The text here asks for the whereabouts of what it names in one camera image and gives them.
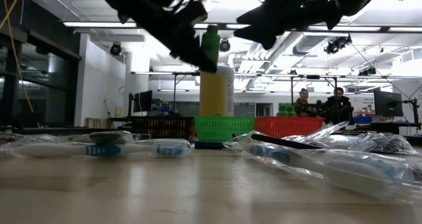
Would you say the black metal rig frame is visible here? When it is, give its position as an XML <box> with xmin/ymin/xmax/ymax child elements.
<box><xmin>130</xmin><ymin>70</ymin><xmax>202</xmax><ymax>118</ymax></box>
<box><xmin>289</xmin><ymin>73</ymin><xmax>340</xmax><ymax>107</ymax></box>

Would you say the person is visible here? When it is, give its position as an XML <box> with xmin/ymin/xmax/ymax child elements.
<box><xmin>316</xmin><ymin>86</ymin><xmax>355</xmax><ymax>125</ymax></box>
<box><xmin>292</xmin><ymin>88</ymin><xmax>318</xmax><ymax>118</ymax></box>

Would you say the yellow hanging cord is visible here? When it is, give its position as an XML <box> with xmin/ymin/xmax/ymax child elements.
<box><xmin>0</xmin><ymin>0</ymin><xmax>35</xmax><ymax>113</ymax></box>

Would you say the orange plastic basket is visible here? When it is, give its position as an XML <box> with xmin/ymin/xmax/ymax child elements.
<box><xmin>188</xmin><ymin>118</ymin><xmax>198</xmax><ymax>141</ymax></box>

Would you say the red plastic basket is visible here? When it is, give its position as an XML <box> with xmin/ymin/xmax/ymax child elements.
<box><xmin>253</xmin><ymin>116</ymin><xmax>326</xmax><ymax>139</ymax></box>

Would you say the wooden crate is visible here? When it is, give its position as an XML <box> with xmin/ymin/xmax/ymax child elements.
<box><xmin>84</xmin><ymin>117</ymin><xmax>110</xmax><ymax>129</ymax></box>

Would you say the black computer monitor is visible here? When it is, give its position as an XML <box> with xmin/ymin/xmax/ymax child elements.
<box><xmin>133</xmin><ymin>90</ymin><xmax>154</xmax><ymax>113</ymax></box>
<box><xmin>373</xmin><ymin>90</ymin><xmax>404</xmax><ymax>118</ymax></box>

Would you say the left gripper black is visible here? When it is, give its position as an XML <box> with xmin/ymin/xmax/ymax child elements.
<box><xmin>131</xmin><ymin>0</ymin><xmax>218</xmax><ymax>74</ymax></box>

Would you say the blue storage bin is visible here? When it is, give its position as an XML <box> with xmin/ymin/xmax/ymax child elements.
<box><xmin>353</xmin><ymin>115</ymin><xmax>374</xmax><ymax>125</ymax></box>

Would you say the blue toothbrush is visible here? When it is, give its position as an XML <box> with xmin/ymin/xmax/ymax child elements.
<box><xmin>283</xmin><ymin>121</ymin><xmax>378</xmax><ymax>153</ymax></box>
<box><xmin>6</xmin><ymin>137</ymin><xmax>196</xmax><ymax>159</ymax></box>
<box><xmin>230</xmin><ymin>131</ymin><xmax>422</xmax><ymax>202</ymax></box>

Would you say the white yellow wipes canister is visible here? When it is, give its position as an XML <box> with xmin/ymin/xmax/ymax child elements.
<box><xmin>198</xmin><ymin>65</ymin><xmax>235</xmax><ymax>117</ymax></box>

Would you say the black item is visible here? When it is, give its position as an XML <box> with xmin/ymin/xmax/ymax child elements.
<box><xmin>365</xmin><ymin>132</ymin><xmax>418</xmax><ymax>155</ymax></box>

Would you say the black ceiling spotlight cluster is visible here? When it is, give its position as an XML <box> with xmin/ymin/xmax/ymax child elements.
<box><xmin>322</xmin><ymin>35</ymin><xmax>353</xmax><ymax>55</ymax></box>

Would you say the silver ventilation duct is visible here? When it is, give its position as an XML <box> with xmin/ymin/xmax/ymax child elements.
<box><xmin>291</xmin><ymin>34</ymin><xmax>330</xmax><ymax>55</ymax></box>

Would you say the black plastic basket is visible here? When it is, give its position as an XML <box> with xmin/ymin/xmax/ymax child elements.
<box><xmin>130</xmin><ymin>115</ymin><xmax>195</xmax><ymax>141</ymax></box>

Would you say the green plastic basket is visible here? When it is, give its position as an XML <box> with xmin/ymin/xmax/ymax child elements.
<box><xmin>193</xmin><ymin>115</ymin><xmax>256</xmax><ymax>142</ymax></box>

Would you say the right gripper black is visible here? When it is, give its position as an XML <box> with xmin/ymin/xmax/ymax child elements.
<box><xmin>234</xmin><ymin>0</ymin><xmax>344</xmax><ymax>50</ymax></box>

